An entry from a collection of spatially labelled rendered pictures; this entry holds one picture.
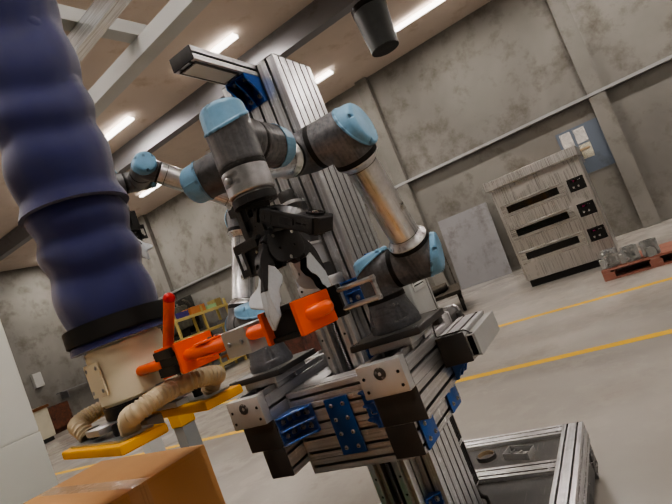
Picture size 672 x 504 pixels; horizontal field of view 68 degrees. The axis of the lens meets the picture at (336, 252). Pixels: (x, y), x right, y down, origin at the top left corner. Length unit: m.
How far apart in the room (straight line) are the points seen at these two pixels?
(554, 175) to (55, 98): 7.49
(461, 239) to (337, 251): 9.93
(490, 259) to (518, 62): 4.18
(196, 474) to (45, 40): 1.11
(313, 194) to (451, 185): 10.15
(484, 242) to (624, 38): 4.69
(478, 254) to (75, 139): 10.58
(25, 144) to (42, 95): 0.12
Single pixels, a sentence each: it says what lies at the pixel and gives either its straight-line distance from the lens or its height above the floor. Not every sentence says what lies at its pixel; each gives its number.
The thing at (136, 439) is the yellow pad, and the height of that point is 1.09.
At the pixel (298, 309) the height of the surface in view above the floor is 1.21.
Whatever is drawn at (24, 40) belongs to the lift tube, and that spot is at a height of 1.97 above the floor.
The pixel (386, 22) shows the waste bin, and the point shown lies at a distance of 7.55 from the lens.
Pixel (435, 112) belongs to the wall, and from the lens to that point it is 11.97.
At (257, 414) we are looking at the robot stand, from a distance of 1.59.
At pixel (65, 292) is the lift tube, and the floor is 1.41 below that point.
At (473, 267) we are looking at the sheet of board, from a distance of 11.46.
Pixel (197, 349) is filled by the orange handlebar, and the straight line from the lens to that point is 0.93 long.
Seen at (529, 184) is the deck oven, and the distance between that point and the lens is 8.24.
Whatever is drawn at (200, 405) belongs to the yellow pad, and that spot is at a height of 1.09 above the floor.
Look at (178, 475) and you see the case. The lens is 1.44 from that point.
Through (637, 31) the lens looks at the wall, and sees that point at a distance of 11.66.
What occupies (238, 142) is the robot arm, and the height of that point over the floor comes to 1.47.
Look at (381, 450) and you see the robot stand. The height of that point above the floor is 0.72.
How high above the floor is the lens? 1.23
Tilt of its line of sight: 3 degrees up
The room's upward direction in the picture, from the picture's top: 21 degrees counter-clockwise
